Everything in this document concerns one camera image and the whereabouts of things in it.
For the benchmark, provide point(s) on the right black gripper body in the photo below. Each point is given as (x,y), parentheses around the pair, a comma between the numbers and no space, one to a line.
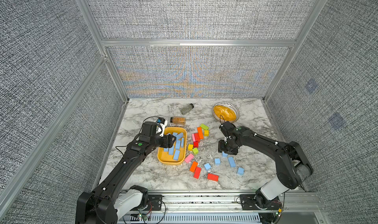
(224,146)

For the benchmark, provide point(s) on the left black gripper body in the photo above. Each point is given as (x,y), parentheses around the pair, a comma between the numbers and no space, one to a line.
(165,141)

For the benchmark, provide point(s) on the blue block low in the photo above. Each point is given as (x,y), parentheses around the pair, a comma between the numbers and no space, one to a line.
(171,150)

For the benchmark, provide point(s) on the long blue block pair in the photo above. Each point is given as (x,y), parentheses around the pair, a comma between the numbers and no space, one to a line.
(178,145)
(179,136)

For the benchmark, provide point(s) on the blue block tall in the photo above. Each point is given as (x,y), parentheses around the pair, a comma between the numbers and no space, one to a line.
(176,155)

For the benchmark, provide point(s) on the yellow plastic tray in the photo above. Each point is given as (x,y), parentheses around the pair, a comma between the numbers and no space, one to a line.
(167,159)

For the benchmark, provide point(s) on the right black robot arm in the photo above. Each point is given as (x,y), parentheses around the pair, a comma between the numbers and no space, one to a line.
(292,165)

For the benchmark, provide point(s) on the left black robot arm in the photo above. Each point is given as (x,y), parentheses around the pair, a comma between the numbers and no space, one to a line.
(98,206)

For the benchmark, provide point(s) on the brown spice jar black lid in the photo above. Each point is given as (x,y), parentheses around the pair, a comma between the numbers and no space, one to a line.
(178,120)

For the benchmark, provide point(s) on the long orange block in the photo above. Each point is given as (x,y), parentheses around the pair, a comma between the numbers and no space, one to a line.
(200,133)

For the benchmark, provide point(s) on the red block upper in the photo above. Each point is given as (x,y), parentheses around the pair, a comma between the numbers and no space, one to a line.
(197,138)

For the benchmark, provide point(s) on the red block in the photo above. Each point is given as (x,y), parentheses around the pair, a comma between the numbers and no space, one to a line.
(212,177)
(197,138)
(197,172)

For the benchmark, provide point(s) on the pink block lower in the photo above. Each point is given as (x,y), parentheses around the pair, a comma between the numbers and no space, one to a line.
(189,158)

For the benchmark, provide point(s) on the green block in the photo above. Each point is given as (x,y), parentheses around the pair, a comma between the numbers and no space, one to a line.
(205,127)

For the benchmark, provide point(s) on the red block bottom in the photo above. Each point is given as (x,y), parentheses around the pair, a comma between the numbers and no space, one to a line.
(212,177)

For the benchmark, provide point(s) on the patterned bowl with yellow contents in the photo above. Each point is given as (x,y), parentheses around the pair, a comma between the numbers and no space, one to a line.
(225,111)

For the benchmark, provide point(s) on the orange block lower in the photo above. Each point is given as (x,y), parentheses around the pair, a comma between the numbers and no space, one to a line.
(193,167)

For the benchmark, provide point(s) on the clear spice jar green contents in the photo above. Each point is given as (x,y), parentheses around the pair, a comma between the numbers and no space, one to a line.
(186,109)

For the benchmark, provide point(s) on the red block lower left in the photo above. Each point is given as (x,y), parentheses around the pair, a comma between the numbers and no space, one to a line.
(197,172)

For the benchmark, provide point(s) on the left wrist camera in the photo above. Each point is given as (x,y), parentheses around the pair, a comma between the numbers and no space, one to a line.
(150,128)

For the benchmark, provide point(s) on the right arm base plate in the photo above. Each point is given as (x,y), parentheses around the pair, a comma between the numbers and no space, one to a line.
(258,202)

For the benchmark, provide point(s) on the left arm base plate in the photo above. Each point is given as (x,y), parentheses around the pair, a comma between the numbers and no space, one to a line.
(154,203)

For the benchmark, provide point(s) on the aluminium front rail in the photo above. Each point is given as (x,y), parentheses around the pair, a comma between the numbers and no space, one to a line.
(192,206)

